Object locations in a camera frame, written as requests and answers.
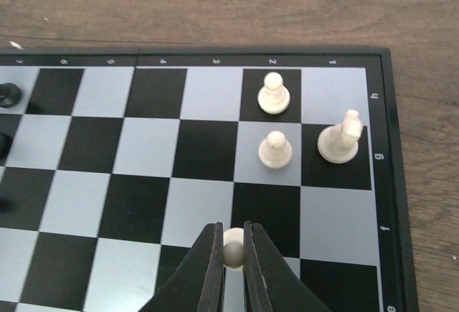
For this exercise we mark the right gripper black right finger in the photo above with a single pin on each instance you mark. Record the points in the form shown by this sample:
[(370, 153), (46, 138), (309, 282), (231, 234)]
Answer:
[(270, 283)]

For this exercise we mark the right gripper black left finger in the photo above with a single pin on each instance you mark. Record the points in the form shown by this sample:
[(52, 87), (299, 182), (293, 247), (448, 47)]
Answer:
[(197, 284)]

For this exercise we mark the white chess pawn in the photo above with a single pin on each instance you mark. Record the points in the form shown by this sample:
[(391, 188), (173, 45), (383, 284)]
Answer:
[(275, 151), (233, 248)]

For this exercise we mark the white chess knight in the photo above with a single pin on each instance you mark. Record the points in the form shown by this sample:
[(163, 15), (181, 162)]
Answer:
[(339, 144)]

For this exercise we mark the white chess piece on board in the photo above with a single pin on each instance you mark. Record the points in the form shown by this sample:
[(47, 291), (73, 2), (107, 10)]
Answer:
[(273, 97)]

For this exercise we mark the black chess pawn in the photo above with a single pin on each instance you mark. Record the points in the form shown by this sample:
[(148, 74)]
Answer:
[(10, 95), (5, 143)]

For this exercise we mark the black and silver chessboard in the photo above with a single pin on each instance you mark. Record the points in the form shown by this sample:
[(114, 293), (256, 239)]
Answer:
[(120, 157)]

